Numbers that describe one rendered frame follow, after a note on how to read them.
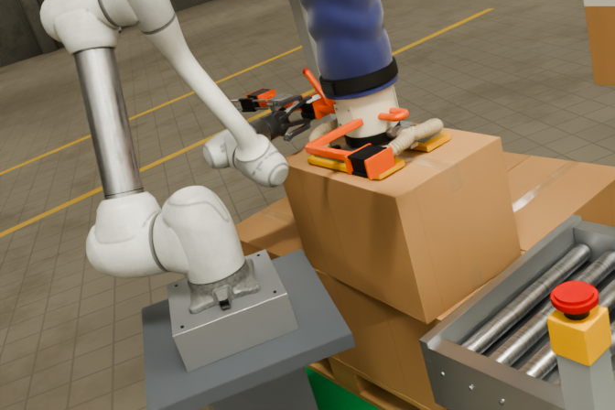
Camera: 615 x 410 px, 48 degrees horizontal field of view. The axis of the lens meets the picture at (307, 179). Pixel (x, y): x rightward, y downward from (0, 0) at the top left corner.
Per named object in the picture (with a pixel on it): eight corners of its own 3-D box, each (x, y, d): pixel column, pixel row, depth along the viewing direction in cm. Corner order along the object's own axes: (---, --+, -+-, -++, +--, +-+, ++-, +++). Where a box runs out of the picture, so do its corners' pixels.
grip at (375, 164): (396, 165, 168) (392, 146, 166) (370, 180, 163) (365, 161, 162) (373, 160, 174) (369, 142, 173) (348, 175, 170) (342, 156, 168)
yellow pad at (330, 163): (406, 166, 193) (402, 149, 192) (380, 180, 189) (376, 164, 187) (331, 150, 221) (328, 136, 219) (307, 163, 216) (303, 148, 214)
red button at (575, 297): (609, 307, 108) (607, 285, 106) (585, 331, 104) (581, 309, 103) (569, 295, 113) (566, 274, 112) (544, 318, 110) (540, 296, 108)
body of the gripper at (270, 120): (253, 116, 217) (276, 105, 222) (261, 141, 220) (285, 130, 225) (266, 118, 211) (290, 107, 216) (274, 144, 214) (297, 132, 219)
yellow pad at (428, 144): (452, 138, 202) (448, 123, 201) (428, 152, 198) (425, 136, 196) (375, 127, 230) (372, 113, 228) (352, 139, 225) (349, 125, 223)
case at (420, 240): (522, 257, 210) (501, 136, 195) (426, 325, 192) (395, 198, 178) (393, 214, 259) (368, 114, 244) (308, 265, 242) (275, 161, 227)
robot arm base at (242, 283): (190, 323, 166) (183, 304, 164) (188, 283, 187) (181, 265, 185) (263, 298, 168) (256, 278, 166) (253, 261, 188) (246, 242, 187)
